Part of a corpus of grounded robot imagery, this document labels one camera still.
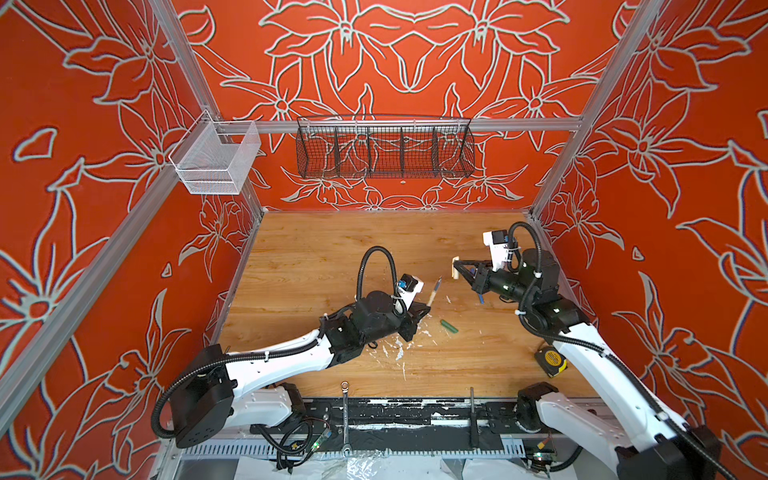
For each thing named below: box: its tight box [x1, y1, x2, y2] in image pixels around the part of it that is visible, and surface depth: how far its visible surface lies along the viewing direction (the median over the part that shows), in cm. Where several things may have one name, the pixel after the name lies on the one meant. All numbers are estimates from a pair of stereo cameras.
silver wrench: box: [341, 380, 352, 457], surface depth 76 cm
